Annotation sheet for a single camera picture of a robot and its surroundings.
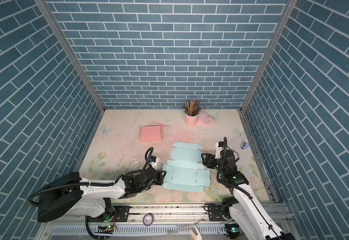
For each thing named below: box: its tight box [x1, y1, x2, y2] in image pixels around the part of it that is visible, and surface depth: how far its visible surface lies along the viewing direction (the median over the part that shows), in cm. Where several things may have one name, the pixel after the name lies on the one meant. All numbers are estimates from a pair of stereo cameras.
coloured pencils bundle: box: [182, 99, 202, 117], surface depth 107 cm
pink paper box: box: [139, 125, 163, 142], surface depth 105 cm
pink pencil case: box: [197, 109, 214, 126], surface depth 114 cm
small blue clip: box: [241, 141, 250, 150], surface depth 101 cm
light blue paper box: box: [162, 141, 211, 193], surface depth 90 cm
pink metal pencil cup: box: [183, 110, 201, 127], surface depth 107 cm
